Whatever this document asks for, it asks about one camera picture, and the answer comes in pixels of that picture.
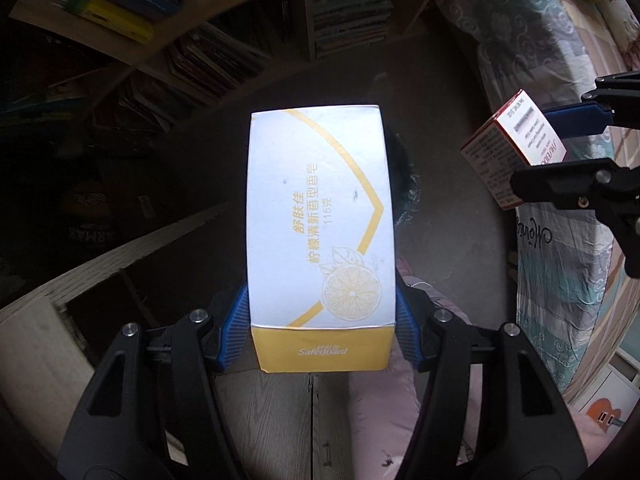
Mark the wooden bookshelf with books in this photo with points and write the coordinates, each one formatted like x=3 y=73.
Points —
x=210 y=49

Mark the white and gold soap box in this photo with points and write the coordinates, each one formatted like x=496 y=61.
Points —
x=320 y=247

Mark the patterned bed quilt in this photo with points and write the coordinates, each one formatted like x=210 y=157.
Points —
x=575 y=300

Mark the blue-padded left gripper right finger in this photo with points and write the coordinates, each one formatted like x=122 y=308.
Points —
x=491 y=409

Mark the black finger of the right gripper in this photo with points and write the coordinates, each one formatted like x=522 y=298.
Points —
x=600 y=185

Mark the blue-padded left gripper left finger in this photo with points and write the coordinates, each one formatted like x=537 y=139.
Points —
x=151 y=409

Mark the small white red-trimmed box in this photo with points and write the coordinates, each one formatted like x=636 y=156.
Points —
x=517 y=136

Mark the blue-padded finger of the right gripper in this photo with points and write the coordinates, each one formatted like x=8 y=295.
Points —
x=614 y=102

